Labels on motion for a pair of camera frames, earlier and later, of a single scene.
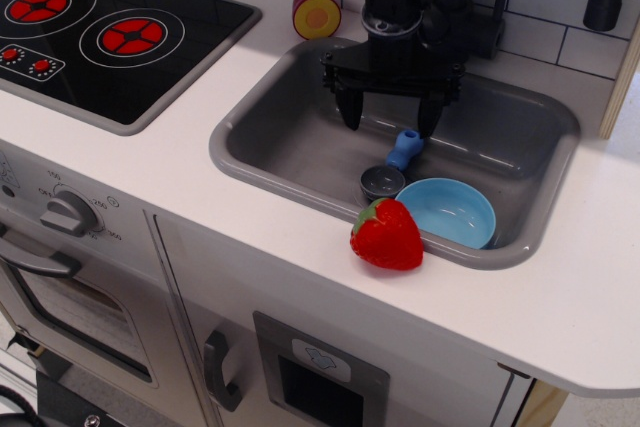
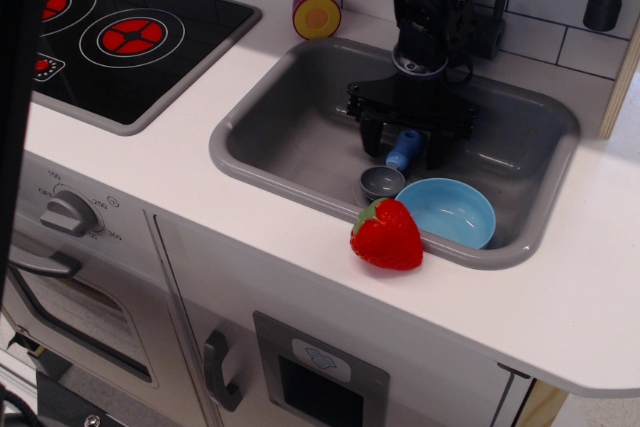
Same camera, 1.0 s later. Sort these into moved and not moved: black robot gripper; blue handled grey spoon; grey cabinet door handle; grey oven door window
Moved: black robot gripper
Not moved: grey oven door window; grey cabinet door handle; blue handled grey spoon
